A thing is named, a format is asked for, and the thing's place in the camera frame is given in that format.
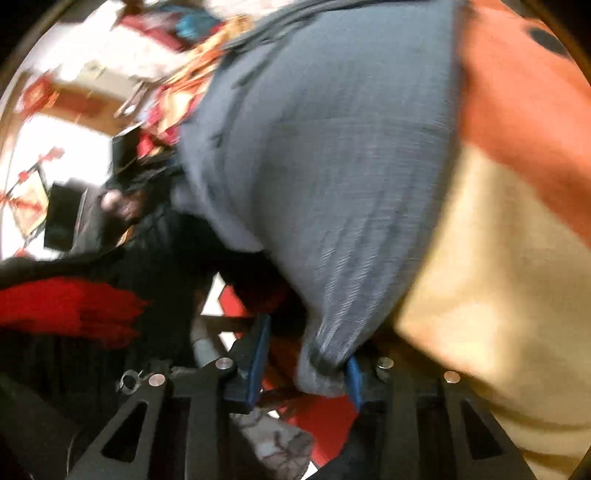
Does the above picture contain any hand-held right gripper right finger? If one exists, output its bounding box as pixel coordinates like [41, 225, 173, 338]
[345, 350, 528, 480]

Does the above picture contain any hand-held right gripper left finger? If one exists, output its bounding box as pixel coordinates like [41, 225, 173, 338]
[69, 316, 272, 480]

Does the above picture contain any grey pinstriped suit jacket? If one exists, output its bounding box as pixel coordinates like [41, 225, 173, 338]
[173, 0, 467, 398]

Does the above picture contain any person's left hand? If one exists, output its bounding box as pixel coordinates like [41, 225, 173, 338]
[99, 189, 141, 224]

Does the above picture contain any floral quilt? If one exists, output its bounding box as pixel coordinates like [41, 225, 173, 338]
[230, 408, 315, 480]

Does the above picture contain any red cloth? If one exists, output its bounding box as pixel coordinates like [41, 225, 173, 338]
[0, 276, 151, 349]

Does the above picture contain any dark cloth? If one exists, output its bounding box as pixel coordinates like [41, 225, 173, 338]
[0, 185, 305, 407]

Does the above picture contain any red orange printed bedsheet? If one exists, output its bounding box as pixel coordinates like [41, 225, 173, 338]
[134, 0, 591, 480]

